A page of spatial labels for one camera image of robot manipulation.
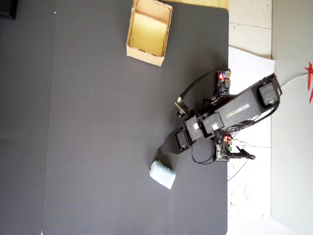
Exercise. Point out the red star sticker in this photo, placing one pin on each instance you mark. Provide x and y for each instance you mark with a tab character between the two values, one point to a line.
310	80

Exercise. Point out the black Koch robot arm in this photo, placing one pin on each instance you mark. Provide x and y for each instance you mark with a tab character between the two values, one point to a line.
244	110

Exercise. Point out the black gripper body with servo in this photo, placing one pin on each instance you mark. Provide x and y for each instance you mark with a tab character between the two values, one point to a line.
189	133

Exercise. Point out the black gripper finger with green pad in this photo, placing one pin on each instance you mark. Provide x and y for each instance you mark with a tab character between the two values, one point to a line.
170	145

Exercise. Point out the white paper sheet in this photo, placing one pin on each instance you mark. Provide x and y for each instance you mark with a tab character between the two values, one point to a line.
249	68

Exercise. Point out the black barrel power plug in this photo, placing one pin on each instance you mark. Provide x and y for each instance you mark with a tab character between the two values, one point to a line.
240	155

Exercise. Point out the light blue yarn block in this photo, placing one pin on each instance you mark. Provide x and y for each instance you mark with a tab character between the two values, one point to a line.
162	175

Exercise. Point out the open cardboard box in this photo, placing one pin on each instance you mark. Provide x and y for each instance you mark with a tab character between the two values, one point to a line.
148	31

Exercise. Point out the blue circuit board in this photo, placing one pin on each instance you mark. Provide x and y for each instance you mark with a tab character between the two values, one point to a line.
223	84

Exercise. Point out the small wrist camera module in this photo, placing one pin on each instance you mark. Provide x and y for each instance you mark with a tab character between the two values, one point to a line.
182	107

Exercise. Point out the black textured table mat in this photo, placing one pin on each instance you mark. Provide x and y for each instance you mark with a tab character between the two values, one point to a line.
97	122

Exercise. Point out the grey flat board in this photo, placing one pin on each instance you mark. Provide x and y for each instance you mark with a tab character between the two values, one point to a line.
291	147

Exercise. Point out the black rectangular box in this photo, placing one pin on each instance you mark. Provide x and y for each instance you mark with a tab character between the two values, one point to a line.
7	8

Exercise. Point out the black motor controller board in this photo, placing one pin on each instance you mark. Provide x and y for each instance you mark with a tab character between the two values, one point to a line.
223	148

